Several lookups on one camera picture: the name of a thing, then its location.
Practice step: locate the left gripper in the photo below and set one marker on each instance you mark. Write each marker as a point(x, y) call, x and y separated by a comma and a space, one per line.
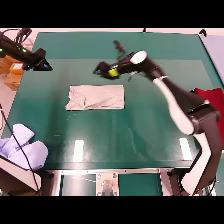
point(40, 60)

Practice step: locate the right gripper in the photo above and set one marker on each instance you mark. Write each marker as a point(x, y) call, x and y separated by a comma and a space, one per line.
point(105, 70)

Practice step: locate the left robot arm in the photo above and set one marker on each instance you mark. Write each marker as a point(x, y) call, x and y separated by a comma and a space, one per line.
point(12, 47)

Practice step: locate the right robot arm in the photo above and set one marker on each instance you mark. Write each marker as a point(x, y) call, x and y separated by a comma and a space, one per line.
point(176, 101)

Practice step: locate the white garment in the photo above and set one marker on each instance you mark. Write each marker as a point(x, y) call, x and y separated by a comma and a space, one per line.
point(96, 97)

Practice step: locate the brown cardboard box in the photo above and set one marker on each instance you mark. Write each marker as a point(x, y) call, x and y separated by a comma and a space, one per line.
point(13, 75)

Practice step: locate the lavender garment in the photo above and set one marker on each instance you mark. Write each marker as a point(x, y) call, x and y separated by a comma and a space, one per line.
point(28, 151)

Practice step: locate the red garment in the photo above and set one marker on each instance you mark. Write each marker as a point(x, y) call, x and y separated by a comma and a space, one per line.
point(213, 100)

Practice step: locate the silver frame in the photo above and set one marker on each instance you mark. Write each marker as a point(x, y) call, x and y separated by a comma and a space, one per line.
point(107, 183)

